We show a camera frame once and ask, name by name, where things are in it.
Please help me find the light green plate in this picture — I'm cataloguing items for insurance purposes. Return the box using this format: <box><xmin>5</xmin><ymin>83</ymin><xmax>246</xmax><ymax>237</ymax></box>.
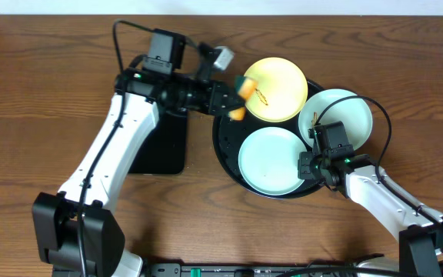
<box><xmin>238</xmin><ymin>127</ymin><xmax>306</xmax><ymax>196</ymax></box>
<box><xmin>298</xmin><ymin>88</ymin><xmax>373</xmax><ymax>150</ymax></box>

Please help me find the light green plate front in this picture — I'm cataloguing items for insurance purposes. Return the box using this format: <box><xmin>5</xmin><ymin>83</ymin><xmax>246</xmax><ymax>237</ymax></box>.
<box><xmin>238</xmin><ymin>127</ymin><xmax>306</xmax><ymax>196</ymax></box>

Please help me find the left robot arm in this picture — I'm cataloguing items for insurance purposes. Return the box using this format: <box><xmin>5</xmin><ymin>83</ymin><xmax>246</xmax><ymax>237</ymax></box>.
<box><xmin>32</xmin><ymin>66</ymin><xmax>255</xmax><ymax>276</ymax></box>

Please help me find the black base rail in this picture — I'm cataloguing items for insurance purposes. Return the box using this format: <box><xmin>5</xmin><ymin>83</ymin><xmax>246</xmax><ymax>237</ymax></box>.
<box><xmin>51</xmin><ymin>262</ymin><xmax>361</xmax><ymax>277</ymax></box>

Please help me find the yellow plate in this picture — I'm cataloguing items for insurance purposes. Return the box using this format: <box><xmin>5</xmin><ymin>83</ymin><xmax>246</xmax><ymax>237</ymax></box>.
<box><xmin>244</xmin><ymin>57</ymin><xmax>308</xmax><ymax>122</ymax></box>

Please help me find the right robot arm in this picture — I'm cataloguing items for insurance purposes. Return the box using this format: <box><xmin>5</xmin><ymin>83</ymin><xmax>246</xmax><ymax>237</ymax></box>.
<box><xmin>297</xmin><ymin>152</ymin><xmax>443</xmax><ymax>276</ymax></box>

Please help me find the black rectangular tray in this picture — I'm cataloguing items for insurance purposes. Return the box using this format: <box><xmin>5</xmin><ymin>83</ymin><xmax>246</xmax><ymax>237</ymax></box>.
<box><xmin>128</xmin><ymin>110</ymin><xmax>188</xmax><ymax>175</ymax></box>

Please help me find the round black tray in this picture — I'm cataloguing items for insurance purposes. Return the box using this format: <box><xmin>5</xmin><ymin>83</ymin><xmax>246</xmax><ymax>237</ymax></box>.
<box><xmin>212</xmin><ymin>78</ymin><xmax>328</xmax><ymax>199</ymax></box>

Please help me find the green yellow sponge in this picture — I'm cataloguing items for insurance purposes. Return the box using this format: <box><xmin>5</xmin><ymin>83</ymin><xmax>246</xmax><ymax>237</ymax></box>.
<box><xmin>228</xmin><ymin>75</ymin><xmax>258</xmax><ymax>121</ymax></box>

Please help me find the light green plate right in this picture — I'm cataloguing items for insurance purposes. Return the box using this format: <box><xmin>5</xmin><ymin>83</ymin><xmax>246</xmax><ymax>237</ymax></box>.
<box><xmin>298</xmin><ymin>88</ymin><xmax>373</xmax><ymax>150</ymax></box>

